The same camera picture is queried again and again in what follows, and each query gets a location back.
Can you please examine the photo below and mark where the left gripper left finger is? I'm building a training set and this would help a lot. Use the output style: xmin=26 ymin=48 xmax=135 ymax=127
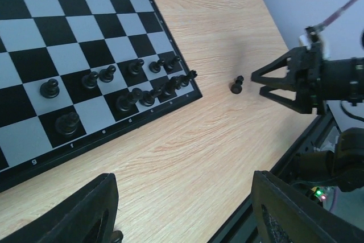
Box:
xmin=1 ymin=173 xmax=119 ymax=242

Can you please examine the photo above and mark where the black piece lowest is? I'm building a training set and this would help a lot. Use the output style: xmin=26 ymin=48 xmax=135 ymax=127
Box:
xmin=55 ymin=112 xmax=80 ymax=136

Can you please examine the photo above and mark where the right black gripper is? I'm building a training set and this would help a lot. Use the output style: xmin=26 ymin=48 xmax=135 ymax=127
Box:
xmin=251 ymin=43 xmax=327 ymax=115

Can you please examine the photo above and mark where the black pawn low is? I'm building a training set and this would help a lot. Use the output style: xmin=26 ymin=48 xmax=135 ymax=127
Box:
xmin=99 ymin=65 xmax=116 ymax=83
xmin=40 ymin=79 xmax=60 ymax=98

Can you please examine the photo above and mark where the black piece tall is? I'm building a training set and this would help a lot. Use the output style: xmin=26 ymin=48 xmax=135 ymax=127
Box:
xmin=128 ymin=59 xmax=144 ymax=76

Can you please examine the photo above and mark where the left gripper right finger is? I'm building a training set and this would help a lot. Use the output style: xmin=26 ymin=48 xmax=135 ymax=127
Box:
xmin=252 ymin=171 xmax=363 ymax=242

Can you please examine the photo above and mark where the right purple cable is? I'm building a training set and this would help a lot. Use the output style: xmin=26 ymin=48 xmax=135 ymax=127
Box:
xmin=314 ymin=0 xmax=364 ymax=32

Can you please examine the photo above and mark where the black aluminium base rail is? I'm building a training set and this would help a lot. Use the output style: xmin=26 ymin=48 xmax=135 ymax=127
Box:
xmin=209 ymin=112 xmax=337 ymax=242

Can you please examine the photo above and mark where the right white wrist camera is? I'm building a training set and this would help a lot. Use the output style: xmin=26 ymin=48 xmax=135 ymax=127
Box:
xmin=298 ymin=26 xmax=331 ymax=60

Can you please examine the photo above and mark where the right circuit board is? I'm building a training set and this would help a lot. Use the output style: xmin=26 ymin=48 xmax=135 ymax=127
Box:
xmin=308 ymin=187 xmax=336 ymax=203

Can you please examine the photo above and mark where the black and silver chessboard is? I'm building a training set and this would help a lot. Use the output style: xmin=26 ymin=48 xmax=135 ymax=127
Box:
xmin=1 ymin=0 xmax=202 ymax=191

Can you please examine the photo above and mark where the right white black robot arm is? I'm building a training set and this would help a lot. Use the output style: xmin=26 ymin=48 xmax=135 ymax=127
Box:
xmin=251 ymin=26 xmax=363 ymax=192

